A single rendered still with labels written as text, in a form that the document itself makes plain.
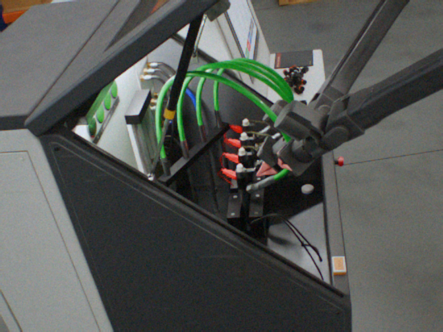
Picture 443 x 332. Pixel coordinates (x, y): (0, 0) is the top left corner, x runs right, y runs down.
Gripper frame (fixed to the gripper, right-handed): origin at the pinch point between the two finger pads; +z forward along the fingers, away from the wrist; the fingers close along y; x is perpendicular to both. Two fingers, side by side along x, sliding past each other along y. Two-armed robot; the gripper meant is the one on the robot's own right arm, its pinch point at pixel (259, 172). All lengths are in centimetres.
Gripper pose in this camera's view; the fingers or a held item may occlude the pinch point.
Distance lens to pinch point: 143.7
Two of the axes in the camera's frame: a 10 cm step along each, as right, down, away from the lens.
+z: -5.4, 5.3, 6.6
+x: -3.4, 5.8, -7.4
